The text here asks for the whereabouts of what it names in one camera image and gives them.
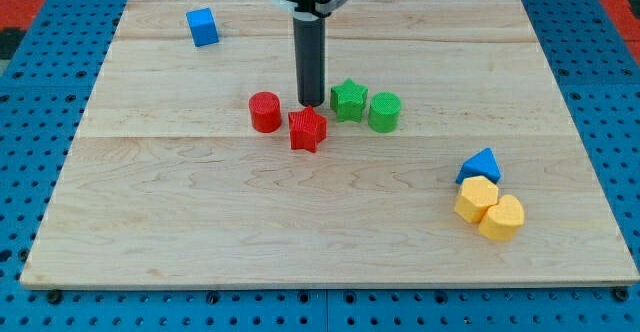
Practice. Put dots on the green star block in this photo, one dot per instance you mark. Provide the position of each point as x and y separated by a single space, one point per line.
348 100

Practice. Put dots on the blue cube block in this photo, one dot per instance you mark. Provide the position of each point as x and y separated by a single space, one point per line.
202 26

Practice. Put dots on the red cylinder block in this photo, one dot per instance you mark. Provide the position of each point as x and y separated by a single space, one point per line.
265 111

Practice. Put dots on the yellow hexagon block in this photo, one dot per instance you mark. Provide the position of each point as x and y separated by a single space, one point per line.
475 196

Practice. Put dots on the red star block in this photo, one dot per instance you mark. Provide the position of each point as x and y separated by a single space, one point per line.
307 129

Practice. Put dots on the light wooden board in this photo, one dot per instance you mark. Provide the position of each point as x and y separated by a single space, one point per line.
167 186

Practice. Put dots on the green cylinder block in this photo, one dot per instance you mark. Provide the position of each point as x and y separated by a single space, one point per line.
384 112

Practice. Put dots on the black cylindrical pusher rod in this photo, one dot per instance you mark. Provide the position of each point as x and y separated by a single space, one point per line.
309 43

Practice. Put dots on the blue triangle block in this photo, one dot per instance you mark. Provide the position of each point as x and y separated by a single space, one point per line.
482 163

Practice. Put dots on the yellow heart block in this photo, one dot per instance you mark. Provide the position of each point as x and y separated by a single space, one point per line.
503 221

